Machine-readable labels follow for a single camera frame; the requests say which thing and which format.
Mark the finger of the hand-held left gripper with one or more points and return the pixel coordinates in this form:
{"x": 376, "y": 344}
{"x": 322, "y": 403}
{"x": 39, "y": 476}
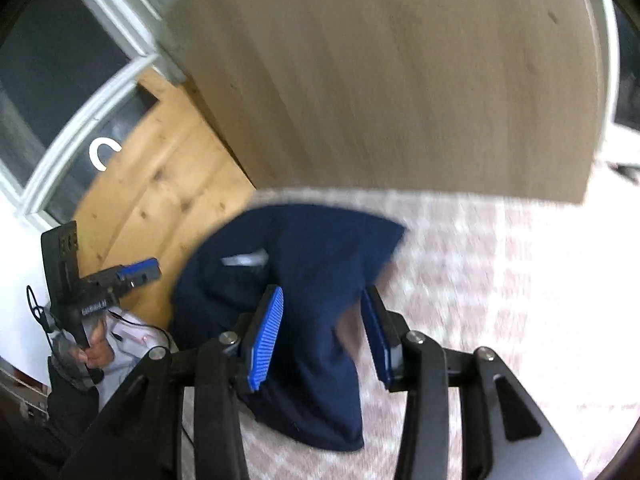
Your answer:
{"x": 137, "y": 271}

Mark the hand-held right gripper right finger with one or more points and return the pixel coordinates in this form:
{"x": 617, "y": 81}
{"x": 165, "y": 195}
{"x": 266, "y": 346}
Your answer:
{"x": 377, "y": 340}

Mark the plaid woven mat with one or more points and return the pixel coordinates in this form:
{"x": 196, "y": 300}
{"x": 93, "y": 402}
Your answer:
{"x": 500, "y": 285}

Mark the navy blue t-shirt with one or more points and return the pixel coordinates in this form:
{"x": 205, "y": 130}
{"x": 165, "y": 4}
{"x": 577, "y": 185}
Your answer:
{"x": 310, "y": 270}

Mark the white window frame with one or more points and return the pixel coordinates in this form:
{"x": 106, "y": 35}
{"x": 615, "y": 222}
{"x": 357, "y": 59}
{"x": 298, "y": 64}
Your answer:
{"x": 85, "y": 60}

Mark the pine plank board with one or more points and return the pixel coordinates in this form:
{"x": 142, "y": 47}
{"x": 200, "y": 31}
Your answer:
{"x": 165, "y": 185}

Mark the light wooden board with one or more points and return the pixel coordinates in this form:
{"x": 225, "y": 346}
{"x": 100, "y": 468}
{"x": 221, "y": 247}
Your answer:
{"x": 390, "y": 75}

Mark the person's white shirt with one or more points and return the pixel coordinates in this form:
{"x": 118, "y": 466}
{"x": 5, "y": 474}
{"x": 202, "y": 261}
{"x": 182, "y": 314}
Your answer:
{"x": 130, "y": 340}

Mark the person's left hand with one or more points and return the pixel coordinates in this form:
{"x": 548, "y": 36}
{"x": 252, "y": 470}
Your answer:
{"x": 99, "y": 350}

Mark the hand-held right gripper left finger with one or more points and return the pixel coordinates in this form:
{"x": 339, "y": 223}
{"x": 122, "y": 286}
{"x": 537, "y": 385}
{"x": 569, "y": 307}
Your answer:
{"x": 265, "y": 340}

